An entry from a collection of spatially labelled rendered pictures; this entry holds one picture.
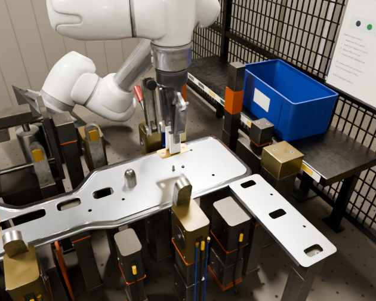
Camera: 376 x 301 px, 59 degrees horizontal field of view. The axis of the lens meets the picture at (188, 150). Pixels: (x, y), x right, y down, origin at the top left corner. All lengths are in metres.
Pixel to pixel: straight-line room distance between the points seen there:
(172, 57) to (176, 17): 0.08
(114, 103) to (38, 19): 1.99
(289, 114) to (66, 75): 0.94
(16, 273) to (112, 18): 0.51
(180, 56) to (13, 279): 0.54
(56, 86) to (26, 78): 1.99
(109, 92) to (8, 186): 0.64
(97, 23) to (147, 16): 0.09
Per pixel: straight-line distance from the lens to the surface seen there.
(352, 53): 1.09
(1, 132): 0.93
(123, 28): 0.70
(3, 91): 3.50
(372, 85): 1.06
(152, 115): 0.99
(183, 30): 0.71
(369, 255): 1.26
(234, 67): 1.08
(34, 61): 3.48
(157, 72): 0.76
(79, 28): 0.71
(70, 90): 1.52
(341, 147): 1.08
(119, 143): 1.60
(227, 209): 0.86
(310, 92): 1.17
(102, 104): 1.54
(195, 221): 0.75
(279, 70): 1.28
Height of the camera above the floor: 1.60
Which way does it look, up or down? 36 degrees down
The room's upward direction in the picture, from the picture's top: 1 degrees clockwise
